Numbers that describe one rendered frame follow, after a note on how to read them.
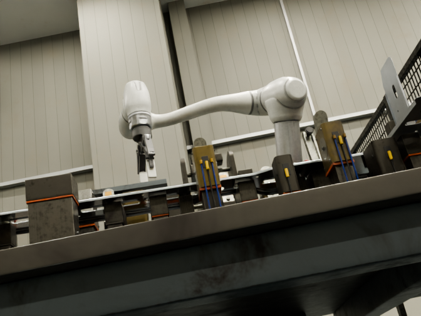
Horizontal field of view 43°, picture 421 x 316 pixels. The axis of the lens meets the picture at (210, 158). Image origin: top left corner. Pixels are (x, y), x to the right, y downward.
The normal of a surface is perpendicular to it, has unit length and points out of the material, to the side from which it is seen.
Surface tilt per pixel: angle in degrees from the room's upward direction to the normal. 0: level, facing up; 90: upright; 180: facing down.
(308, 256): 90
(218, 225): 90
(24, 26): 180
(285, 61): 90
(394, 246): 90
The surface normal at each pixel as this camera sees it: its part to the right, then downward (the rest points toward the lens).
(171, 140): -0.08, -0.39
